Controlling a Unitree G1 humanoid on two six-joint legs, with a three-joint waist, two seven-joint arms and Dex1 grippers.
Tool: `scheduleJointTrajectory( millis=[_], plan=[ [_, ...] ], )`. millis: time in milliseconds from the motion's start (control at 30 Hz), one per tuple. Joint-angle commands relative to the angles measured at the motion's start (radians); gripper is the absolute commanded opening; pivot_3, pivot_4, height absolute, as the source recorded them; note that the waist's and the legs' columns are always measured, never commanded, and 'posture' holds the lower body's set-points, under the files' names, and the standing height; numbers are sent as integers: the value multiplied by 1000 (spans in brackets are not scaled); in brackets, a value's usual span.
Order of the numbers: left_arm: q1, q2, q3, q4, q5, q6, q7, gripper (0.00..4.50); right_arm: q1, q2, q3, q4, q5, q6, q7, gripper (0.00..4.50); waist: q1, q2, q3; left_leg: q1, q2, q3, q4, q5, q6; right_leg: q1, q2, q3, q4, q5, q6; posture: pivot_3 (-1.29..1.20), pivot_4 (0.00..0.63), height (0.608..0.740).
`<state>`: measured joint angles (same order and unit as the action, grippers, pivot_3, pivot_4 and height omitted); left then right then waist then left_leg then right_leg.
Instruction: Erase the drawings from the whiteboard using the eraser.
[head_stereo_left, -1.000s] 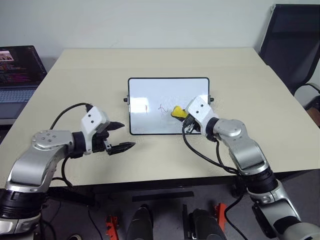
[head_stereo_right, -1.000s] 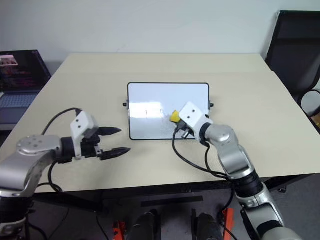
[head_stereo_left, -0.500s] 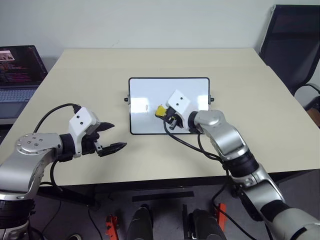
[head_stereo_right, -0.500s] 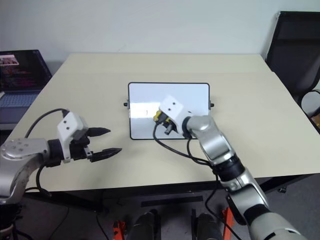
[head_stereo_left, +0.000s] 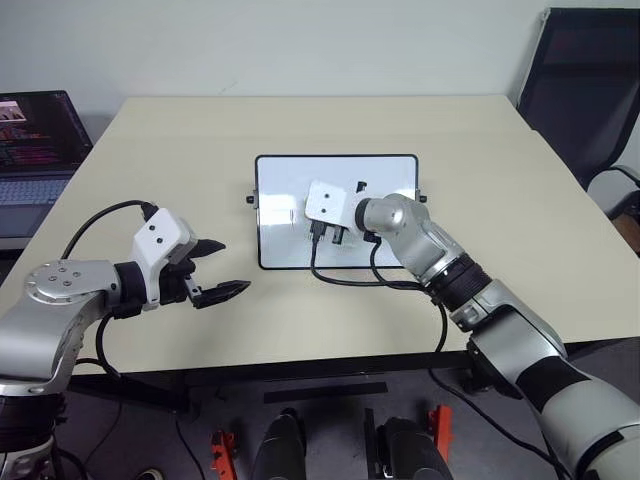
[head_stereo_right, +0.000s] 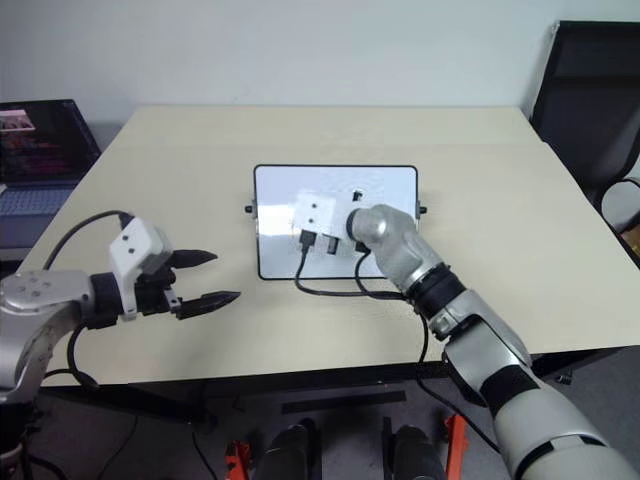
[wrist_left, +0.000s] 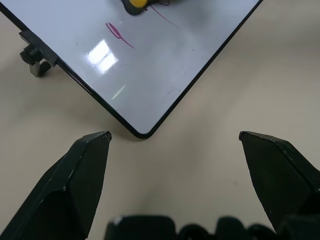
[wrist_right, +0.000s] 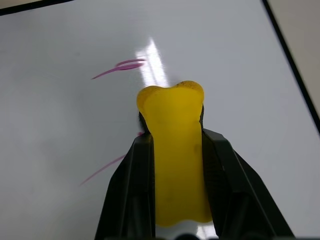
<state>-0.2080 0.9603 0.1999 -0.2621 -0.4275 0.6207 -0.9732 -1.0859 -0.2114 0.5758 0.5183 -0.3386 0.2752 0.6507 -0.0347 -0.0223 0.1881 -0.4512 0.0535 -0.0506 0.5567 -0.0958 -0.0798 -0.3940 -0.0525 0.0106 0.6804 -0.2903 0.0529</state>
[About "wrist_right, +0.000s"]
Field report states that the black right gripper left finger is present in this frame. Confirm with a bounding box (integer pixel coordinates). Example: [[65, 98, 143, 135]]
[[94, 131, 157, 240]]

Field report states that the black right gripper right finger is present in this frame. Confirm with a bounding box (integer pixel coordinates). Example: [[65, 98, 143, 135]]
[[201, 127, 295, 240]]

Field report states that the yellow whiteboard eraser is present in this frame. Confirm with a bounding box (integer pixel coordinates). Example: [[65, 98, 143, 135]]
[[136, 80, 213, 228]]

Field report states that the black-framed whiteboard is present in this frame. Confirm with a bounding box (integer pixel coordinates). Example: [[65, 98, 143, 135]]
[[0, 0, 320, 240]]

